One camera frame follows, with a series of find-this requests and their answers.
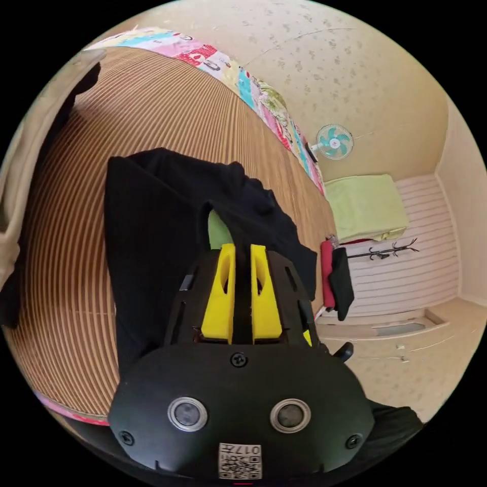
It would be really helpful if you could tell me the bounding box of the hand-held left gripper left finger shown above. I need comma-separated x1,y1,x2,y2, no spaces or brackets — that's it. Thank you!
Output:
200,243,236,345

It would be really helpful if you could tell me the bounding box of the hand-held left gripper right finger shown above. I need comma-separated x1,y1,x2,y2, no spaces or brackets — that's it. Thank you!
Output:
250,245,284,345

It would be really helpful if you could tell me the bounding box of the black thermal wear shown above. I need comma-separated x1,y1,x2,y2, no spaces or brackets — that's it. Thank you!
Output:
103,147,319,382

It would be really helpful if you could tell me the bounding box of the black coat rack with clothes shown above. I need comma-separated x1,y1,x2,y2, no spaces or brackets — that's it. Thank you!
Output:
319,236,421,323

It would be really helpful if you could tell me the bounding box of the light green curtain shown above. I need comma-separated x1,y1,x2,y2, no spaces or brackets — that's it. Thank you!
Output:
324,173,410,245

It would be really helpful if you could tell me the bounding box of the person's body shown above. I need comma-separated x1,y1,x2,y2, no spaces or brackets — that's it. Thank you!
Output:
371,403,424,457

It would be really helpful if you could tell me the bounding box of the bed with woven mat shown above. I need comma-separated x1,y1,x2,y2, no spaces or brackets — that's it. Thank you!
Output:
0,26,340,428

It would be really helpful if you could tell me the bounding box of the white and teal wall fan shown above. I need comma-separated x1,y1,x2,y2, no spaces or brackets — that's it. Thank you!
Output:
308,123,355,163

